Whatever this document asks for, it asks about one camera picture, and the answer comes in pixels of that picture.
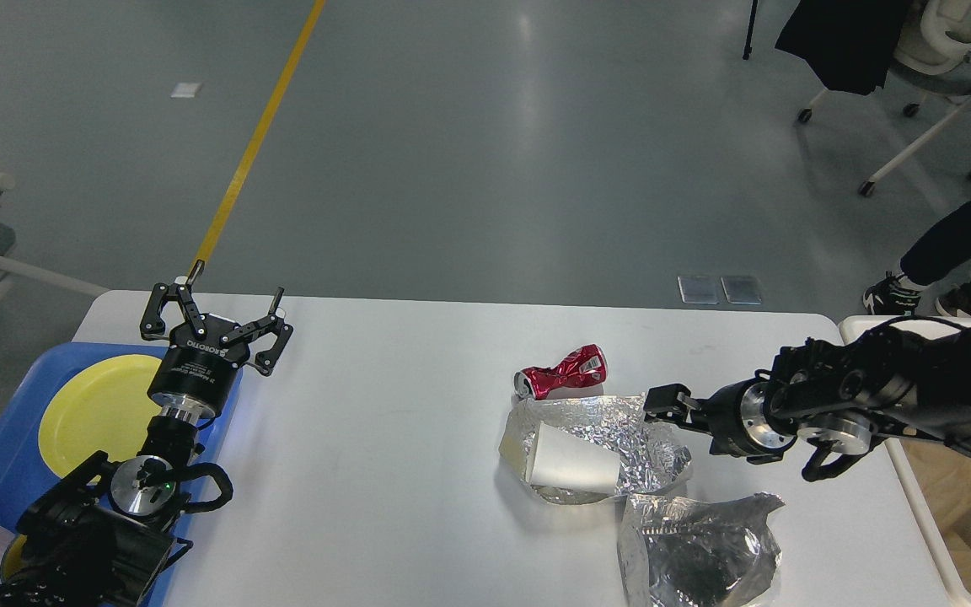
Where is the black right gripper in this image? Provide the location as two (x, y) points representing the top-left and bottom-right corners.
(642, 378), (797, 464)

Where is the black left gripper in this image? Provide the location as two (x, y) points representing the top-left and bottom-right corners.
(139, 260), (294, 421)

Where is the silver foil bag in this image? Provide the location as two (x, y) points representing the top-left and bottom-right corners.
(617, 492), (785, 606)
(498, 395), (691, 506)

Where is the crushed red soda can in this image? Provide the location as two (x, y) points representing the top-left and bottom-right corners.
(512, 343), (608, 400)

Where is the yellow plastic plate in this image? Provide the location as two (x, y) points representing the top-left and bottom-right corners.
(37, 354), (159, 479)

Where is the white paper cup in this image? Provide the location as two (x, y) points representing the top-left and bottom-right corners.
(524, 422), (621, 495)

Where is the silver foil bag front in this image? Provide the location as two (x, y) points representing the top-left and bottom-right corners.
(617, 492), (785, 606)

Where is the dark teal mug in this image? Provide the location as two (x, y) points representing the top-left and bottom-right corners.
(0, 534), (28, 583)

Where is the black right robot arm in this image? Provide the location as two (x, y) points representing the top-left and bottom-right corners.
(643, 316), (971, 481)

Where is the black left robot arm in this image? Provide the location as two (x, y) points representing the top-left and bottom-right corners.
(0, 261), (294, 606)

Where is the left metal floor plate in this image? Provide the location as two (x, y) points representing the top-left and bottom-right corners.
(677, 274), (721, 306)

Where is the metal floor plate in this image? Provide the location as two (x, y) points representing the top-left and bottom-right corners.
(677, 274), (721, 306)
(721, 276), (764, 306)

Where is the right metal floor plate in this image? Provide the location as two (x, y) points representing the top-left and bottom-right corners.
(721, 276), (764, 306)

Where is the blue plastic tray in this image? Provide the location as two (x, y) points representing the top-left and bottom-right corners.
(0, 341), (244, 607)

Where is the black jacket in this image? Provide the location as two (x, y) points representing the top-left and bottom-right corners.
(775, 1), (912, 95)

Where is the white office chair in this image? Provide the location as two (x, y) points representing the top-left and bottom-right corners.
(797, 1), (971, 196)

